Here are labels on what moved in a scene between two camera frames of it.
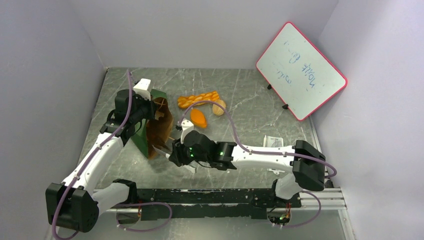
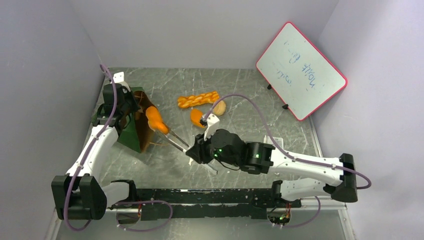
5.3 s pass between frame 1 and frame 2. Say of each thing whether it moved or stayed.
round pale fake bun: stayed
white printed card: stayed
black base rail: stayed
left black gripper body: moved
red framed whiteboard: stayed
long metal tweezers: moved
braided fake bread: stayed
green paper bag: moved
